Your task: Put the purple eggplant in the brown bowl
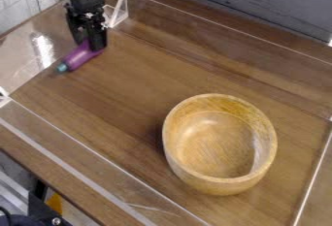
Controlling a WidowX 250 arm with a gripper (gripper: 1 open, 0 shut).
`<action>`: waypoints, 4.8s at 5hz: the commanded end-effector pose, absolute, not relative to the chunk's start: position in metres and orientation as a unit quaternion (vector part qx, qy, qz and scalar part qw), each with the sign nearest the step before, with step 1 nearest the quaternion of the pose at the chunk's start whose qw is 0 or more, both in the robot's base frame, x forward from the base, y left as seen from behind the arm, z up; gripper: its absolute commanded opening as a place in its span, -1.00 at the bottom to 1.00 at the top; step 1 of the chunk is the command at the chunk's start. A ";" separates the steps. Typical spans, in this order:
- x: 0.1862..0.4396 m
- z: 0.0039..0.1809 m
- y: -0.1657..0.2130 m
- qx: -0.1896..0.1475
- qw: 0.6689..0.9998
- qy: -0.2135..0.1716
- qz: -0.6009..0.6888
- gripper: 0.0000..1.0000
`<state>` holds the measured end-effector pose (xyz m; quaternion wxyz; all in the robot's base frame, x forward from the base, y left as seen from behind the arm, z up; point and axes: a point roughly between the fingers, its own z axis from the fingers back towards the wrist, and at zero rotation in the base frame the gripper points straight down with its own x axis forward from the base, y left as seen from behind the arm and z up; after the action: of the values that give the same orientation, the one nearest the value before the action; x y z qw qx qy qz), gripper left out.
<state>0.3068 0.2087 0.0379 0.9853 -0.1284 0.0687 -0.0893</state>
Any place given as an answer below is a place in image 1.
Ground clear acrylic corner bracket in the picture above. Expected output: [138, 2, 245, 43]
[104, 0, 129, 28]

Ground yellow object under table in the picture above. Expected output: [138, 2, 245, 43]
[47, 193, 63, 213]

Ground clear acrylic tray walls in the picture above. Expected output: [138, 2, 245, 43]
[0, 0, 332, 226]

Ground brown wooden bowl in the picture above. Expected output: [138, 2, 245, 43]
[162, 93, 278, 196]

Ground black cable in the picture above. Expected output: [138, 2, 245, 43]
[0, 206, 14, 226]

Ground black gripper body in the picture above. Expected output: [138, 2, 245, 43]
[62, 0, 108, 22]

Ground black clamp with screw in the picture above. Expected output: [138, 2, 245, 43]
[27, 193, 73, 226]

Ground purple toy eggplant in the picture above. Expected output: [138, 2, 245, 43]
[58, 41, 104, 73]

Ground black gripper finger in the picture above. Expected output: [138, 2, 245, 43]
[87, 16, 108, 51]
[66, 14, 87, 45]

